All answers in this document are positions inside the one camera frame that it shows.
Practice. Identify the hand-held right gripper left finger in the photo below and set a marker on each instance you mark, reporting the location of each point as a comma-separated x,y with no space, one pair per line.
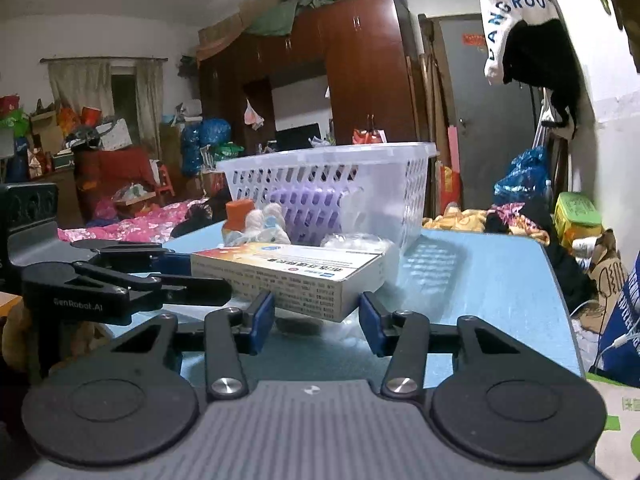
262,325

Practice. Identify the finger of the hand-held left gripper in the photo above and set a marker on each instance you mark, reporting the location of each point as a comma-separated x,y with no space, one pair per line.
200,290
175,263

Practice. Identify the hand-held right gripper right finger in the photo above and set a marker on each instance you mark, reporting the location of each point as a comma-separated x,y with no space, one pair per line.
372,327

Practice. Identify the white and orange medicine box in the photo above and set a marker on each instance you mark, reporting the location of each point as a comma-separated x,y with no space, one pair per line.
290,272

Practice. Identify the white plastic basket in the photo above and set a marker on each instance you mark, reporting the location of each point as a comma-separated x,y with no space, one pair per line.
390,185

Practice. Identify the pink floral blanket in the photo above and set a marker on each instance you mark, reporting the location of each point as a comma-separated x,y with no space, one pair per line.
145,222

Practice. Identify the orange capped bottle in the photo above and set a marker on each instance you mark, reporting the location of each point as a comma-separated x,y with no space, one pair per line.
239,215

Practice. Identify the red plastic stool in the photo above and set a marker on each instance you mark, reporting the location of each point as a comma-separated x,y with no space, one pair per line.
164,180

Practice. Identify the clear plastic bag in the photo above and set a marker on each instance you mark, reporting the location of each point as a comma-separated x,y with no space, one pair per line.
357,244

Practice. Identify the red armchair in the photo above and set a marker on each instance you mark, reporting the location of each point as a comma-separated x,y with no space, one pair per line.
115,170

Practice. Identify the pile of colourful boxes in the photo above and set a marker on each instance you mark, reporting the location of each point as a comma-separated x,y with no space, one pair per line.
45,130

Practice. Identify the purple plastic pack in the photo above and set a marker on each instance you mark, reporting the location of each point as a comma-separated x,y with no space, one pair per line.
310,215

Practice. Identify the green plastic bag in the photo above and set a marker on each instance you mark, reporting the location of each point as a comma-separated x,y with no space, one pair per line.
229,151

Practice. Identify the blue plastic bag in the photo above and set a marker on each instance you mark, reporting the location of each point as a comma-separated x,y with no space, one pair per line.
522,175
205,140

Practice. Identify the yellow printed blanket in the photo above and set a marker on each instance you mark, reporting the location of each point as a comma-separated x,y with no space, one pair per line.
455,221

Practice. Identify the beige curtain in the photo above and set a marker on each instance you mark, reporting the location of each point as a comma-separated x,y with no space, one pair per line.
150,105
80,85

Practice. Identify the white hanging plastic bag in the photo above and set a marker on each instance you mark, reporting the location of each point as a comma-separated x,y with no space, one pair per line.
253,116

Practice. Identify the black monitor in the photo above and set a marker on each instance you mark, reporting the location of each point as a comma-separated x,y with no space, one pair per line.
297,137

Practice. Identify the red bag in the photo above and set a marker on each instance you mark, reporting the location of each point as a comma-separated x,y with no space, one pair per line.
367,136

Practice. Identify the wooden planks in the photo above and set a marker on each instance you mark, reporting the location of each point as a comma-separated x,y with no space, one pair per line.
432,110

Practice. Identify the green plastic box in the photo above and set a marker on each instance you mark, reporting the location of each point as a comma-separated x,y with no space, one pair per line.
577,215

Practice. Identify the grey door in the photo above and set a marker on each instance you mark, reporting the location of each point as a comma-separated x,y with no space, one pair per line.
475,110

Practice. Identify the cardboard box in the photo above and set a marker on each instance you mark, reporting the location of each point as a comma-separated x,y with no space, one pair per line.
607,270

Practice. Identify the dark blue printed bag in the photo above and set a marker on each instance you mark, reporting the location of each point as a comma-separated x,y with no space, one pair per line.
622,320

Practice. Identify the green and white bag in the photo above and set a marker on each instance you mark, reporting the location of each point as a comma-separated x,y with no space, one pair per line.
620,425

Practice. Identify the brown wooden wardrobe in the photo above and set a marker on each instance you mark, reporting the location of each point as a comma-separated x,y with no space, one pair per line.
365,60

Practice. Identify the green cloth bundle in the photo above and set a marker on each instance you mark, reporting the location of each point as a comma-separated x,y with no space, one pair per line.
280,15

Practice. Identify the red door sticker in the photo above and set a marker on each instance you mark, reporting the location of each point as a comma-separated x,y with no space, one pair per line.
475,41

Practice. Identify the black garment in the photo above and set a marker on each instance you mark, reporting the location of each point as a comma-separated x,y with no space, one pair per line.
545,55

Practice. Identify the white printed garment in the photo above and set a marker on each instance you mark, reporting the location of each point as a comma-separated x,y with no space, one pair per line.
500,0

